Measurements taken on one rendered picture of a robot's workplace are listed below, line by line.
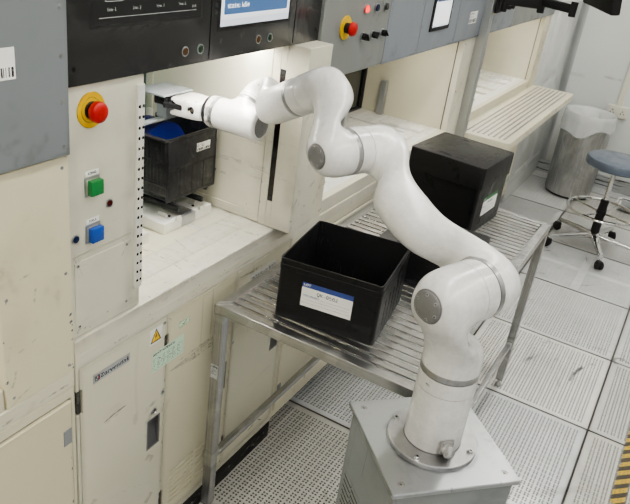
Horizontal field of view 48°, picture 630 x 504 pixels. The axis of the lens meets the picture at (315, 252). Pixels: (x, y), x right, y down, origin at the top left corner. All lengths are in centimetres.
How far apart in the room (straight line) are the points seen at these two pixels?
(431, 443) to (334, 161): 60
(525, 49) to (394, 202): 340
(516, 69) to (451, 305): 359
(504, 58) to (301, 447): 300
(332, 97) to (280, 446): 146
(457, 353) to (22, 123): 86
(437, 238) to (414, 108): 202
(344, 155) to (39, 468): 91
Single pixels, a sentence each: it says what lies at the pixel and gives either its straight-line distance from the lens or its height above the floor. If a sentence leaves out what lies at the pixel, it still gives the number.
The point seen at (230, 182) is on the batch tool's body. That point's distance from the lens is 212.
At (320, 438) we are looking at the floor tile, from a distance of 266.
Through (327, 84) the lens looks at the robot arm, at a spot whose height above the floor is 140.
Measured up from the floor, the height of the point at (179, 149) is 110.
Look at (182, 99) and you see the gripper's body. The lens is 191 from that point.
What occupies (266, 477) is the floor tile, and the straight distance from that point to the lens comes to 249.
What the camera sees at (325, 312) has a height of 82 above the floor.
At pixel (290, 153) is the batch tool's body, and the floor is 111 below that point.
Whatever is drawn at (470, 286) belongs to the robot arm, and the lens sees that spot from 128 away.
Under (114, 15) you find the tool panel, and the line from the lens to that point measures 137.
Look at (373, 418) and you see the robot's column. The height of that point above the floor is 76.
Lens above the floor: 175
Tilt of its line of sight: 27 degrees down
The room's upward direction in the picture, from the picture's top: 8 degrees clockwise
